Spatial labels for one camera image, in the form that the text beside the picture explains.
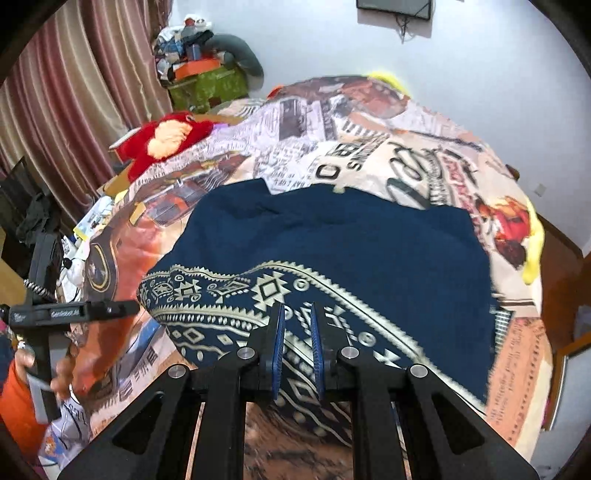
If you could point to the red plush toy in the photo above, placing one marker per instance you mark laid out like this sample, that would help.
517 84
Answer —
143 143

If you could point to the printed blanket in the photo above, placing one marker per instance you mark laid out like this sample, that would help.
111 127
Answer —
369 138

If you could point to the green box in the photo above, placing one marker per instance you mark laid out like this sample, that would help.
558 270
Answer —
207 87

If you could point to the grey neck pillow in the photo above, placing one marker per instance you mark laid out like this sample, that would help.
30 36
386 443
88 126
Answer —
249 60

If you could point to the navy patterned sweater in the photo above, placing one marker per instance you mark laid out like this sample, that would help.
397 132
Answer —
323 240

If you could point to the black wall television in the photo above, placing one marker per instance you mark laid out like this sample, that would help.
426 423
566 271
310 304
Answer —
392 7

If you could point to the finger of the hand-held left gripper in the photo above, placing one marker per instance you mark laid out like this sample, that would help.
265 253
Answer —
122 308

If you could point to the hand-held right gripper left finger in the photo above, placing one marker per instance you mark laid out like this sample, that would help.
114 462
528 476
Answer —
278 350

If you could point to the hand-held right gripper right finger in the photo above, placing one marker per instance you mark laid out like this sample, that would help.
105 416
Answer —
317 350

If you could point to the paper booklet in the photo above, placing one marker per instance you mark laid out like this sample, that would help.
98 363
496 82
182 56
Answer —
92 219

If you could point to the wooden chair back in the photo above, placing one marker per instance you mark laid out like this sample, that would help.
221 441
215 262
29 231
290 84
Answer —
512 171

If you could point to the white wall socket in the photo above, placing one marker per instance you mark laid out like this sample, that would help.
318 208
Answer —
540 189

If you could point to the orange box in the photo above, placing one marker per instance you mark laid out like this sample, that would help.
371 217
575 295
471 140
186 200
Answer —
198 68

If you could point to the striped curtain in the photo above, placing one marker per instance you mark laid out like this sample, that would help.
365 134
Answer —
69 92

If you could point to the pile of clutter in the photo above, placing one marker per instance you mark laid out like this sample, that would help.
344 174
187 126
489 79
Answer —
184 37

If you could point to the person's left hand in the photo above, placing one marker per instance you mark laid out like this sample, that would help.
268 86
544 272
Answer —
64 374

